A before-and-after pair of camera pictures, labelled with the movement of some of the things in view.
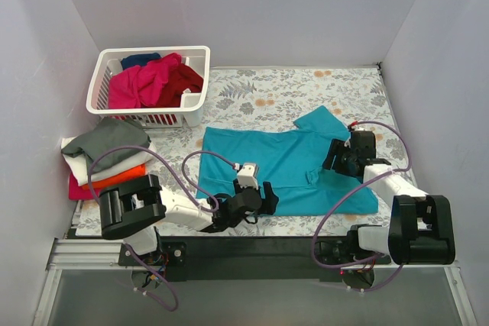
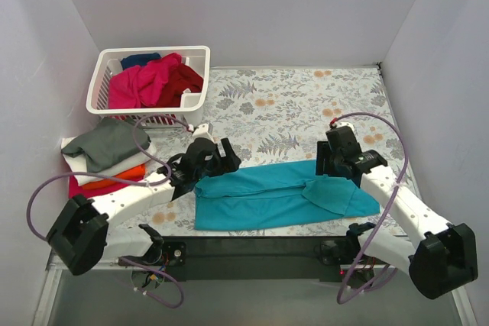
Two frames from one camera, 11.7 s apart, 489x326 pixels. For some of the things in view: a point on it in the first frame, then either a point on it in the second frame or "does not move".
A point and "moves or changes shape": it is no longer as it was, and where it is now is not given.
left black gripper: (262, 198) to (225, 154)
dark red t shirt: (179, 80) does not move
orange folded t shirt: (134, 172) does not move
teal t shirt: (292, 160) moves or changes shape
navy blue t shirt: (140, 59) does not move
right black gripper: (338, 159) to (325, 163)
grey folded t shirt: (110, 132) does not move
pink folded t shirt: (80, 192) does not move
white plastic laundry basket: (189, 111) does not move
